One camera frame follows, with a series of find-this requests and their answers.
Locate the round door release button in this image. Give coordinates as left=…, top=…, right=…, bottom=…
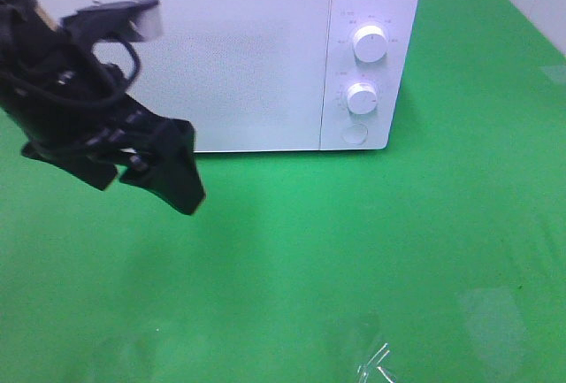
left=341, top=123, right=368, bottom=145

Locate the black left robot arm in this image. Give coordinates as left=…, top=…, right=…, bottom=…
left=1, top=0, right=205, bottom=215

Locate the green table mat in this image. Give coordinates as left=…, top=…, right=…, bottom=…
left=1, top=0, right=565, bottom=382

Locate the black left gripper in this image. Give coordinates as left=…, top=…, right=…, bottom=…
left=1, top=34, right=205, bottom=215

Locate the upper white control knob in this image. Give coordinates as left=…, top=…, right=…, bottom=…
left=352, top=23, right=388, bottom=64

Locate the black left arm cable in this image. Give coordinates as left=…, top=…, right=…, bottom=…
left=0, top=37, right=142, bottom=105

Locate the white microwave door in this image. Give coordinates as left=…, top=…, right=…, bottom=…
left=39, top=0, right=330, bottom=152

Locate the clear plastic wrapper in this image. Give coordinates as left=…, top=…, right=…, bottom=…
left=356, top=342, right=397, bottom=383

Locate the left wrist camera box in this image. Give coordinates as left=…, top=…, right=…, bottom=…
left=61, top=0, right=164, bottom=44

